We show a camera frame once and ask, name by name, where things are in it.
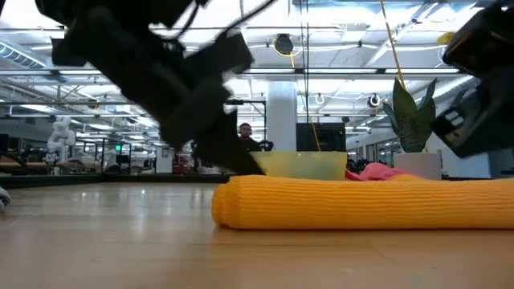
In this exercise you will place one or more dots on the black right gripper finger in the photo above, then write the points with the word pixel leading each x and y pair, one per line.
pixel 451 128

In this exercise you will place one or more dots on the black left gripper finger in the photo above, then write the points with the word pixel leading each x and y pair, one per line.
pixel 221 148

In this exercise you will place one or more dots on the yellow translucent plastic bin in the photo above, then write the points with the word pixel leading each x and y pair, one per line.
pixel 301 165

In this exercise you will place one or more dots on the pink microfiber towel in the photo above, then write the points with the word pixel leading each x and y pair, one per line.
pixel 375 172

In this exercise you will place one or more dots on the orange microfiber towel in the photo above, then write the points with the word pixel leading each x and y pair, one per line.
pixel 361 202

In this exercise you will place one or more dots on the grey microfiber towel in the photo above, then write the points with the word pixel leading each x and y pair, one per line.
pixel 3 198

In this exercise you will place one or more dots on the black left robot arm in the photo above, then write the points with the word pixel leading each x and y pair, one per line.
pixel 120 10

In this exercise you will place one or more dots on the person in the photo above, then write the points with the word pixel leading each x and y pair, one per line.
pixel 245 138

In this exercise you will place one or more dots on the green snake plant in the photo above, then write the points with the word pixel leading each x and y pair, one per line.
pixel 409 120

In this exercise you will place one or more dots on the white plant pot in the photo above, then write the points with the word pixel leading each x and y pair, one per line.
pixel 417 165

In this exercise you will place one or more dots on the white building column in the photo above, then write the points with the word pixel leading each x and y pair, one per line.
pixel 282 116

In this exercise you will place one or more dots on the small yellow tag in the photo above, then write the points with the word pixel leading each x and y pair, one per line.
pixel 445 38

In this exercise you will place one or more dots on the white robot figure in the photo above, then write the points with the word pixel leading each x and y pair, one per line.
pixel 60 140

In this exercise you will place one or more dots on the overhead LED light bar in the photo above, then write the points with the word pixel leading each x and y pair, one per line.
pixel 341 71

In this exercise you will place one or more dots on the computer monitor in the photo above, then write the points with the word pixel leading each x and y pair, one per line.
pixel 3 142

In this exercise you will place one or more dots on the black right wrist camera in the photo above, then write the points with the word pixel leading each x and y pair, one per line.
pixel 478 40

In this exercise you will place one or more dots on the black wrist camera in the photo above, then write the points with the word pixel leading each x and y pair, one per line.
pixel 225 56
pixel 478 40

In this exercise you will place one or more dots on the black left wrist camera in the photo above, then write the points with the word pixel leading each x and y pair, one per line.
pixel 225 56

